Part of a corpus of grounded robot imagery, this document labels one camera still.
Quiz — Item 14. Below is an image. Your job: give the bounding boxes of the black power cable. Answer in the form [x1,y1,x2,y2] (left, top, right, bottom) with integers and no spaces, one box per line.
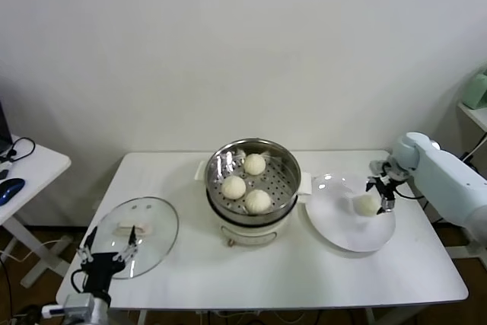
[458,133,487,168]

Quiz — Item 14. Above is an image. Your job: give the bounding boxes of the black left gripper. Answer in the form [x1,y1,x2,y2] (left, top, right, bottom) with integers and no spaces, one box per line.
[76,225,139,296]

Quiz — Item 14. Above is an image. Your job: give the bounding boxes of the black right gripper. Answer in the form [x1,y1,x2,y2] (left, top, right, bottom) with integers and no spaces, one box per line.
[364,173,399,215]

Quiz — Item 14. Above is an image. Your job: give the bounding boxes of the white round plate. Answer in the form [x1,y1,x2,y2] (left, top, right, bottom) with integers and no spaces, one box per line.
[305,173,396,253]

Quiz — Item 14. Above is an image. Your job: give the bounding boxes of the white side table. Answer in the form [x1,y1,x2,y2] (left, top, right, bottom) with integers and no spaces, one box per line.
[0,132,72,288]

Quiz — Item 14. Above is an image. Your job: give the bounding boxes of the white electric cooking pot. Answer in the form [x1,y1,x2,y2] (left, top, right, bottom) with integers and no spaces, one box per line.
[196,161,314,247]

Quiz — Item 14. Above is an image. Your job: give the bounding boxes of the black headset cable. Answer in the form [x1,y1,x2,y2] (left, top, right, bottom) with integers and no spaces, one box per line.
[0,136,37,168]

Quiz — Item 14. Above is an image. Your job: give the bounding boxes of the white shelf board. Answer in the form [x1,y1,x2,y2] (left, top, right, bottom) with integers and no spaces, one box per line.
[458,102,487,132]

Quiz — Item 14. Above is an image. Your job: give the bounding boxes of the blue computer mouse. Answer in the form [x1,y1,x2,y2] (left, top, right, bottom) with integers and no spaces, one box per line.
[0,177,27,205]

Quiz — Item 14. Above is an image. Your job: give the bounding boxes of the stainless steel steamer basket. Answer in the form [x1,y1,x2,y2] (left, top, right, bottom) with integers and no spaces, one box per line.
[205,137,302,227]

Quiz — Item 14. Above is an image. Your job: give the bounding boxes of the glass pot lid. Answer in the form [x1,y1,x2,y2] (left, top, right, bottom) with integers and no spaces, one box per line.
[90,196,180,279]

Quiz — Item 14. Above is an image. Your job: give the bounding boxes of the black laptop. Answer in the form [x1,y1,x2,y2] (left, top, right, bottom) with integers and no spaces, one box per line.
[0,98,14,155]

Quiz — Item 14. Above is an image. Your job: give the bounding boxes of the pale green box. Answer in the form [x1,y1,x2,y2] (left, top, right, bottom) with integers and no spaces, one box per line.
[464,69,487,110]

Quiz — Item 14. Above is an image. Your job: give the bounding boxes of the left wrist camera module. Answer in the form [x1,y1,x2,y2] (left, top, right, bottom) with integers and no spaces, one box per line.
[41,304,66,317]

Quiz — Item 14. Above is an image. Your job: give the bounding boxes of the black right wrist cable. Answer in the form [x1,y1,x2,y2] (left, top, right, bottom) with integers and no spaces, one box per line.
[394,183,424,201]

